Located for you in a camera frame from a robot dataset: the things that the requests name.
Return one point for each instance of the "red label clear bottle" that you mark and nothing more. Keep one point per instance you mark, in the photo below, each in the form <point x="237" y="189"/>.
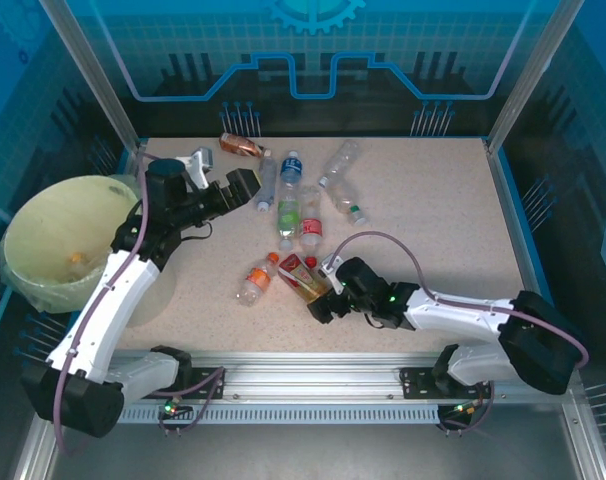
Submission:
<point x="311" y="227"/>

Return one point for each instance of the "green label clear bottle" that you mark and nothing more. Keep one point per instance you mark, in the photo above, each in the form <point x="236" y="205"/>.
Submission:
<point x="289" y="220"/>

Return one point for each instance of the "aluminium mounting rail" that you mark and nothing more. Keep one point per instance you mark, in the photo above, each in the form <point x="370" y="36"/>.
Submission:
<point x="308" y="375"/>

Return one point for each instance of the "blue label water bottle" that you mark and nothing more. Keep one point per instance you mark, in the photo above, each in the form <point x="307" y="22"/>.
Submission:
<point x="291" y="170"/>

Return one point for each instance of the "pale yellow plastic bin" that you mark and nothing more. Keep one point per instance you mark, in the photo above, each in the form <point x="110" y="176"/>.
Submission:
<point x="23" y="295"/>

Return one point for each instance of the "small clear bottle orange cap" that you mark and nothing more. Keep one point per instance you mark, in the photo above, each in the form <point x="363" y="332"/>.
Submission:
<point x="76" y="258"/>

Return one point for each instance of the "aluminium frame post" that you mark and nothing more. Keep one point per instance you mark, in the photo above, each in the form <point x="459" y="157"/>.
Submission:
<point x="528" y="75"/>
<point x="90" y="75"/>

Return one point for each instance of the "small clear bottle green cap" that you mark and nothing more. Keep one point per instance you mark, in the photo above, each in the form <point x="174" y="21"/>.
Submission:
<point x="348" y="200"/>

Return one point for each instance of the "red yellow label tea bottle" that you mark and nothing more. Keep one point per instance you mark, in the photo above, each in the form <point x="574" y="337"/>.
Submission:
<point x="300" y="277"/>

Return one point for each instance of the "brown label tea bottle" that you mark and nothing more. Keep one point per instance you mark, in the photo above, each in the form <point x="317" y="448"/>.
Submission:
<point x="238" y="145"/>

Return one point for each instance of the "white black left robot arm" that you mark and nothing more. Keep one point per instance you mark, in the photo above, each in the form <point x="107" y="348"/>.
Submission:
<point x="103" y="310"/>

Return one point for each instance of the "large ribbed clear bottle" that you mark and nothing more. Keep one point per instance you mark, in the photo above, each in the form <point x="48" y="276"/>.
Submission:
<point x="340" y="162"/>

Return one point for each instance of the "orange label orange cap bottle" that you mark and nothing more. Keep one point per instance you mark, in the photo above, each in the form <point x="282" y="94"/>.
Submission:
<point x="257" y="280"/>

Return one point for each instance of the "clear bottle with text label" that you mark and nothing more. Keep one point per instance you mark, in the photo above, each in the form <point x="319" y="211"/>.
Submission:
<point x="267" y="182"/>

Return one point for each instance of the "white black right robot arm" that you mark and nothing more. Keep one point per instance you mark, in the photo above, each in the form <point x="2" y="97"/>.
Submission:
<point x="458" y="315"/>

